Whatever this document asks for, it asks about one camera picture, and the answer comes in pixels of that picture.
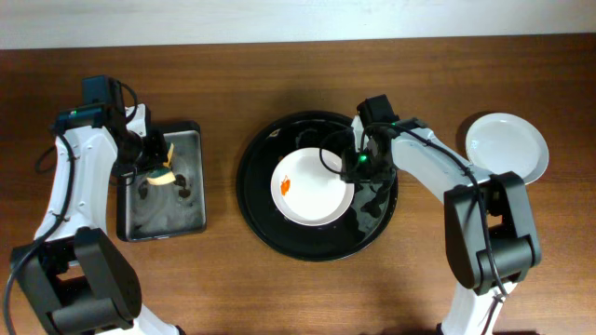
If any green yellow sponge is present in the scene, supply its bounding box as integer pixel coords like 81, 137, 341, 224
146, 142, 176, 186

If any white plate bottom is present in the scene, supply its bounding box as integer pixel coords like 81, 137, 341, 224
270, 147, 355, 227

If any white plate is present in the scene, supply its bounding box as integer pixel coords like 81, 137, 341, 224
270, 147, 355, 227
465, 113, 549, 178
522, 148, 549, 184

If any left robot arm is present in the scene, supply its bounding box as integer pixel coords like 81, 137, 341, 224
2, 75, 183, 334

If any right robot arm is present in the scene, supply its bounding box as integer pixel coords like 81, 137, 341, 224
340, 95, 542, 335

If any round black serving tray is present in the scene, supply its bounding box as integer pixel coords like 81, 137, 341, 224
237, 111, 399, 261

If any metal soapy water tray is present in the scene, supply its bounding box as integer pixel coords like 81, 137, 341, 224
116, 121, 207, 242

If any orange sauce stain bottom plate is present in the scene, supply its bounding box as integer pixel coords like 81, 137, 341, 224
279, 176, 291, 196

